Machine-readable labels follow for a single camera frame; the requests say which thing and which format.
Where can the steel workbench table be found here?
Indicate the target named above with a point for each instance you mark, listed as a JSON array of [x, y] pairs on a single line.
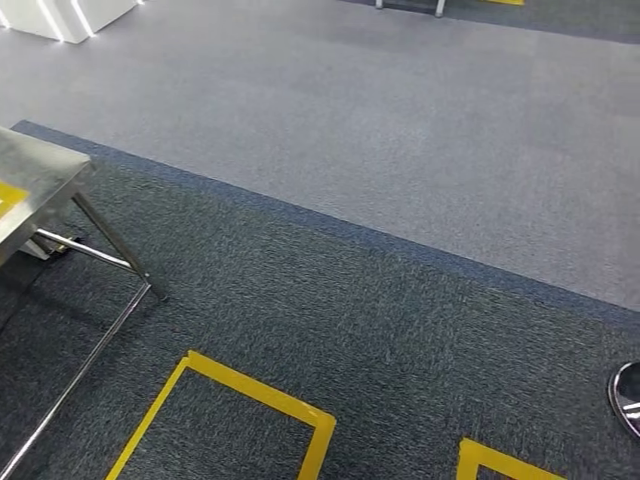
[[40, 172]]

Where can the white plinth with light strips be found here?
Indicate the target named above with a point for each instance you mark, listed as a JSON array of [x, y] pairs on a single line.
[[30, 16]]

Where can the white metal table frame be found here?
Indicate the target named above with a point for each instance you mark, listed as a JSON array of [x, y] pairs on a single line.
[[440, 8]]

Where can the chrome stanchion post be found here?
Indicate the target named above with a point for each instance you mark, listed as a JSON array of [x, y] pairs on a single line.
[[627, 397]]

